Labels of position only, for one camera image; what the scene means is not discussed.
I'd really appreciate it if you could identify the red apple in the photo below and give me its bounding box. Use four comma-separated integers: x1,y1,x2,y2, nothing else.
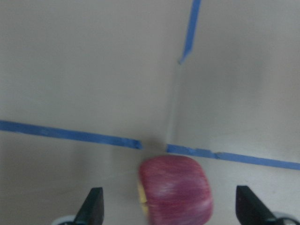
138,155,213,225

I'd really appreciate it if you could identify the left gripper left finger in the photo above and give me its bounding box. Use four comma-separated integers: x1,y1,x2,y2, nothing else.
52,187,105,225

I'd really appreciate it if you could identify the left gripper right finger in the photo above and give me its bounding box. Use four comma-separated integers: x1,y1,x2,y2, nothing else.
236,185,300,225

